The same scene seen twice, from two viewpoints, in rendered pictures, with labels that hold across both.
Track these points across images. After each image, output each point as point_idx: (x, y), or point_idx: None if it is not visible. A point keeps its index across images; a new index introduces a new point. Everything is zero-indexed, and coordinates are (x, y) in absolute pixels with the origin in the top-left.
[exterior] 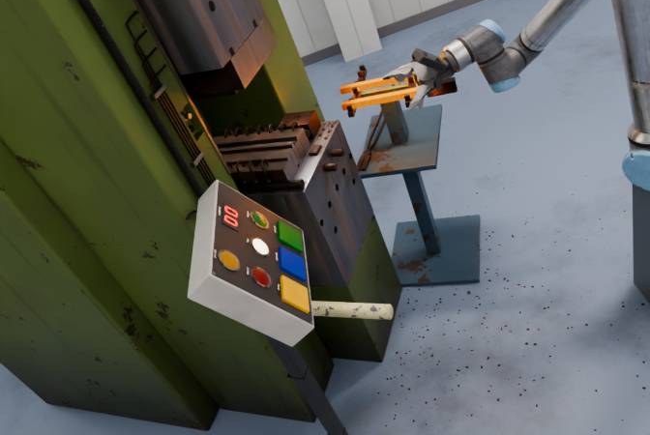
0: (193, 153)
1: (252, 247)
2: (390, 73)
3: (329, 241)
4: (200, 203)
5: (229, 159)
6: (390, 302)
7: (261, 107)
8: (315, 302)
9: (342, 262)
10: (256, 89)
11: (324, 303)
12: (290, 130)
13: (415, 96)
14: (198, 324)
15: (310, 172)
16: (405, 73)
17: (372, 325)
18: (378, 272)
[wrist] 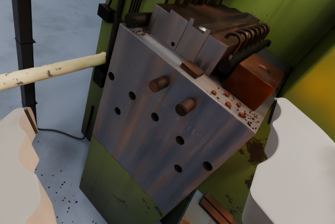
0: None
1: None
2: (292, 108)
3: (104, 95)
4: None
5: (217, 11)
6: (111, 218)
7: (305, 65)
8: (60, 65)
9: (101, 126)
10: (331, 40)
11: (50, 66)
12: (233, 43)
13: (11, 143)
14: None
15: (150, 44)
16: (253, 179)
17: (88, 177)
18: (121, 203)
